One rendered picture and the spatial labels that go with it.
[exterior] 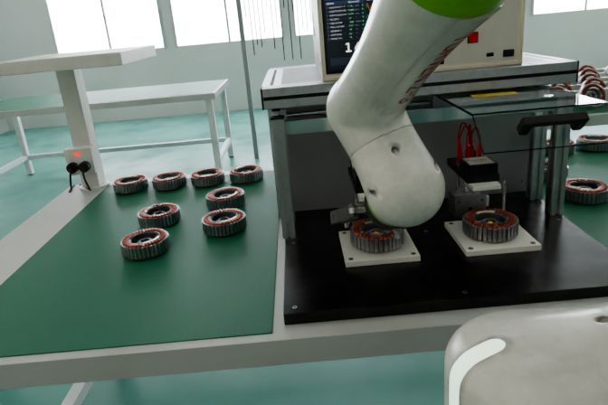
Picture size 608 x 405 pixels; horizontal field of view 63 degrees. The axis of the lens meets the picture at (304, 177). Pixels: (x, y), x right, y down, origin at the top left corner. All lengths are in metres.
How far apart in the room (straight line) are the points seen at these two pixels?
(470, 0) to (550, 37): 7.85
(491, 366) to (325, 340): 0.50
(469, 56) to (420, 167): 0.53
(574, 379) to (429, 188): 0.33
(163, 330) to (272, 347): 0.20
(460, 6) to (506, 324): 0.25
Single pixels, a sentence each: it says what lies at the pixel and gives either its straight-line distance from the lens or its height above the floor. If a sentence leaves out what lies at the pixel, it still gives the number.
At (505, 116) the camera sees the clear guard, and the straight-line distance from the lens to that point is 0.94.
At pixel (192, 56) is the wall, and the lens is 7.51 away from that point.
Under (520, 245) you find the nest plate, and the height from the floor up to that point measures 0.78.
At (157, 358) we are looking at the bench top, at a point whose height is 0.73.
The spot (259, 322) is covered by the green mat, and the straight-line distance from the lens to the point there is 0.91.
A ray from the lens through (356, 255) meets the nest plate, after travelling 1.03.
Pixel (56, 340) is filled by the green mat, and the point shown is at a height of 0.75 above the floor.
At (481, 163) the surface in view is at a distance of 1.13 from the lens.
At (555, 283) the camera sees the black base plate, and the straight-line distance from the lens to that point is 0.99.
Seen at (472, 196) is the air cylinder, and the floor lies 0.82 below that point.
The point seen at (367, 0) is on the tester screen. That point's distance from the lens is 1.10.
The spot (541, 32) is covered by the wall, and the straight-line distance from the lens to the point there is 8.21.
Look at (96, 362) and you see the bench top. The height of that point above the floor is 0.74.
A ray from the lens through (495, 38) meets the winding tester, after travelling 1.17.
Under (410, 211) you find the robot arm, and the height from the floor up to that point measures 1.00.
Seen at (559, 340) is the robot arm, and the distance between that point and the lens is 0.43.
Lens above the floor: 1.25
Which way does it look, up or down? 18 degrees down
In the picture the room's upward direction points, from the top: 5 degrees counter-clockwise
